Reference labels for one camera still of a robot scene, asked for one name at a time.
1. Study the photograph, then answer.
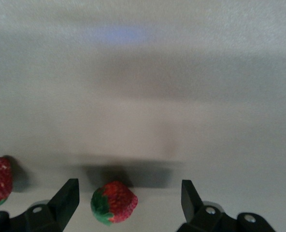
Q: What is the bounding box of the brown table cover sheet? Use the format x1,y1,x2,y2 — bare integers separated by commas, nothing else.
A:
0,0,286,232

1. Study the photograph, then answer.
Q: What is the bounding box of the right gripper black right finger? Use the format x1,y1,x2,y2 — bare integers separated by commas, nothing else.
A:
176,180,276,232

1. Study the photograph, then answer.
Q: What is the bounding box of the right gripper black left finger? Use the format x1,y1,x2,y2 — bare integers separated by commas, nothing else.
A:
0,178,80,232

